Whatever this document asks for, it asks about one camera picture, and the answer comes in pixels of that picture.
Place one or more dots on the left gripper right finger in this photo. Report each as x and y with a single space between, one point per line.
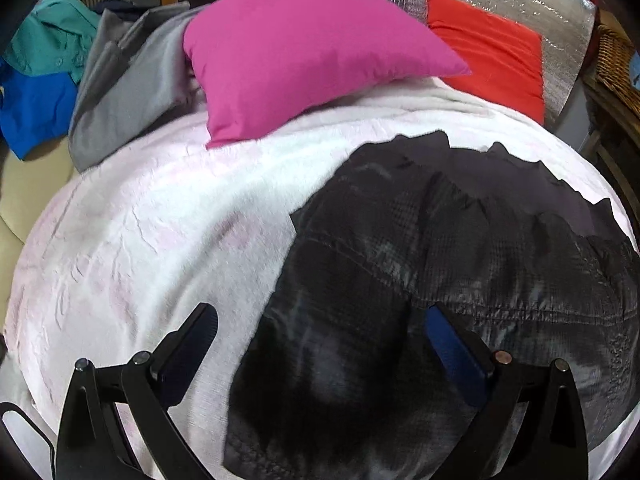
551 442

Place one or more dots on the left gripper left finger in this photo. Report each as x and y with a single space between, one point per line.
92 443

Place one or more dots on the black quilted jacket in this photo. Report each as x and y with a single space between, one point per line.
340 381

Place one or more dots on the white embossed bed blanket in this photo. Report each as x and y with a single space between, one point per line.
126 250

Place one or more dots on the beige mattress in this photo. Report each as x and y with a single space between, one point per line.
27 186

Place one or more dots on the wooden shelf unit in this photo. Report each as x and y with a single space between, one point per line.
613 138

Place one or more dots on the blue garment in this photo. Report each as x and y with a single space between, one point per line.
34 110

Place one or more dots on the red pillow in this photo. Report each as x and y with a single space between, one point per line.
504 57

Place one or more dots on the grey garment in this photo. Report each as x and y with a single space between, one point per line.
136 79

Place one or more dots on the wicker basket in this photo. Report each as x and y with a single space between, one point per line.
611 75

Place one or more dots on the teal shirt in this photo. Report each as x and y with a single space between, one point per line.
56 37

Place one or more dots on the pink pillow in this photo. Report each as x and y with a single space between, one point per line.
263 62

